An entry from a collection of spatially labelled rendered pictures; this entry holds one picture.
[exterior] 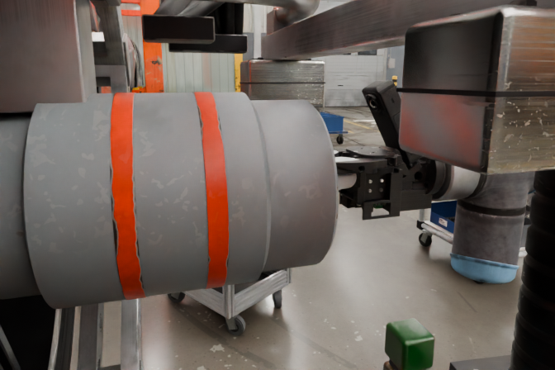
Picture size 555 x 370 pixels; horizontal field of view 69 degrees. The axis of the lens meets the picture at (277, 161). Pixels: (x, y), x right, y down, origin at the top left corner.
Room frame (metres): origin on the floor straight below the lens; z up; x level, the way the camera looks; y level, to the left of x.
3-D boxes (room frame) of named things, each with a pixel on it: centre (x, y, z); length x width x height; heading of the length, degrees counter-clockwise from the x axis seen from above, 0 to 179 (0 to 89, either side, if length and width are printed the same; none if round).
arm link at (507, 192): (0.57, -0.31, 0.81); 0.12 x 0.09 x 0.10; 106
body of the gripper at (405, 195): (0.52, -0.15, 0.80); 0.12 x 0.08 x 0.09; 106
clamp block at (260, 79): (0.48, 0.00, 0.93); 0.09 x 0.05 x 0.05; 106
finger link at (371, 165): (0.48, -0.10, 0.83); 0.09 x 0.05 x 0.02; 114
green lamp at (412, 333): (0.39, -0.15, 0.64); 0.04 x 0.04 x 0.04; 16
